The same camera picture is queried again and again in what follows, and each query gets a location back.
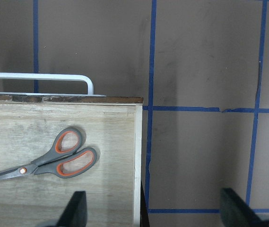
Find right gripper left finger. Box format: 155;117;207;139
36;191;87;227

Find grey orange scissors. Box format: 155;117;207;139
0;127;97;180

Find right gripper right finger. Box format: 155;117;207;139
219;188;269;227

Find dark wooden drawer cabinet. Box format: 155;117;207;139
0;73;143;227

